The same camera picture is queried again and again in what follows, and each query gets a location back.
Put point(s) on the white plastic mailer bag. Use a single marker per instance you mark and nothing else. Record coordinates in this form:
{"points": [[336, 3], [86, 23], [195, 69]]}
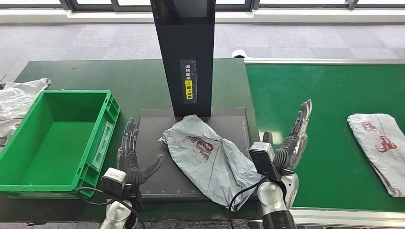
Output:
{"points": [[15, 101]]}

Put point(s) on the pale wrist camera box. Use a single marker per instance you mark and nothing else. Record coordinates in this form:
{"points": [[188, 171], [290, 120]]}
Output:
{"points": [[262, 161], [113, 181]]}

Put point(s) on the green plastic crate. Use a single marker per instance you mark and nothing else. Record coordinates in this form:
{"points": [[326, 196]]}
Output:
{"points": [[57, 142]]}

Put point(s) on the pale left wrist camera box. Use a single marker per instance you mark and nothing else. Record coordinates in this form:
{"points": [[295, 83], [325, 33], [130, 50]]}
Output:
{"points": [[113, 181]]}

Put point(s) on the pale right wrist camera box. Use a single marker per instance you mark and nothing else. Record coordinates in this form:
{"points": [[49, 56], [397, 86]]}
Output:
{"points": [[262, 161]]}

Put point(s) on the dark window frame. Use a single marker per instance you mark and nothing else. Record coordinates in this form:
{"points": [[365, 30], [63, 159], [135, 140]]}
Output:
{"points": [[95, 4]]}

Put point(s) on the green conveyor belt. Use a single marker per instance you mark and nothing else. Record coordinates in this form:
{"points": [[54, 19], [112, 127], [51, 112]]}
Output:
{"points": [[332, 142]]}

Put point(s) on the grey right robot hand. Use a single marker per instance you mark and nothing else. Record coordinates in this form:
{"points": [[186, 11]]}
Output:
{"points": [[291, 151]]}

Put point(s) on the aluminium conveyor frame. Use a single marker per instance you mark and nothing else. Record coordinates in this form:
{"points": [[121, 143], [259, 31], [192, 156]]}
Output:
{"points": [[348, 218]]}

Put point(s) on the grey mailer bag red print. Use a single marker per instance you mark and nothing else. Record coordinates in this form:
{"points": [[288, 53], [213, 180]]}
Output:
{"points": [[215, 170], [379, 151]]}

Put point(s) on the black inbound scanner machine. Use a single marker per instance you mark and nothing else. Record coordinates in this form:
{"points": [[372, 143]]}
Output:
{"points": [[186, 47]]}

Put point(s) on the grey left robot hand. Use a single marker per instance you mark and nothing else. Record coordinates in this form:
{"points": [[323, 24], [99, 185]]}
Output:
{"points": [[129, 164]]}

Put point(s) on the white window sill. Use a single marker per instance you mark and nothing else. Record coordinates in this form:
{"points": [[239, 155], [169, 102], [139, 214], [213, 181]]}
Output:
{"points": [[95, 17]]}

